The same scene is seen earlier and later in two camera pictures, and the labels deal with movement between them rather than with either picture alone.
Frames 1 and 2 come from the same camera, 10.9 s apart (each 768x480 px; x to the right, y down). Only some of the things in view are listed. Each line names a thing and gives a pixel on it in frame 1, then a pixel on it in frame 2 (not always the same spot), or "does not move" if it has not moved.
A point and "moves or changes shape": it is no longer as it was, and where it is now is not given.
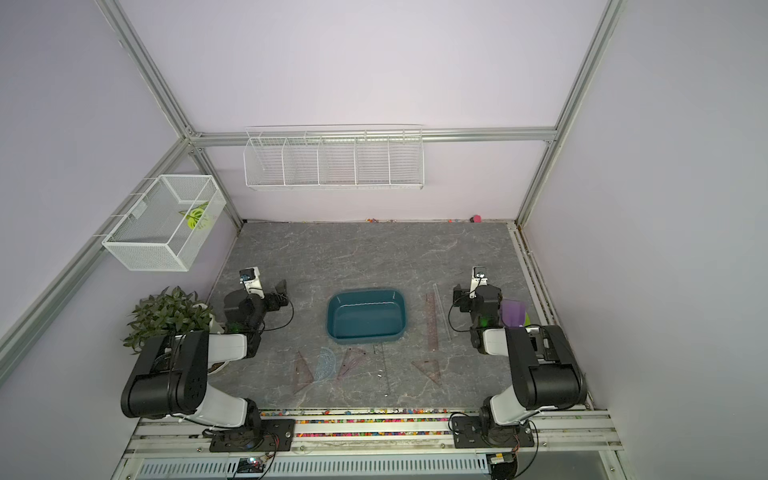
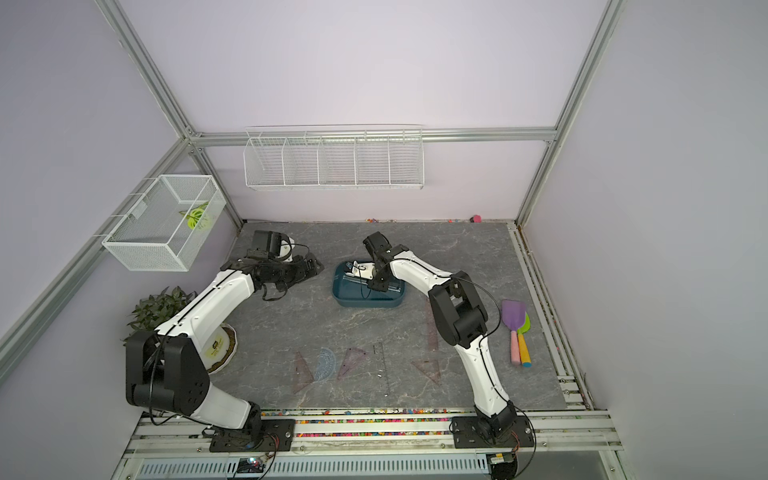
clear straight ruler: x=441 y=310 moves or changes shape
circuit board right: x=501 y=466 does not move
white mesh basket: x=168 y=225 does not move
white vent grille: x=325 y=467 does not move
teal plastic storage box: x=368 y=315 to x=356 y=292
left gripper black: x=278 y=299 to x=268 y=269
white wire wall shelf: x=334 y=157 does not move
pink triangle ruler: x=351 y=357 does not move
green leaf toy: x=193 y=214 does not move
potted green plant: x=165 y=314 does not move
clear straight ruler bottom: x=383 y=371 does not move
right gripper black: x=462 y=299 to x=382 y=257
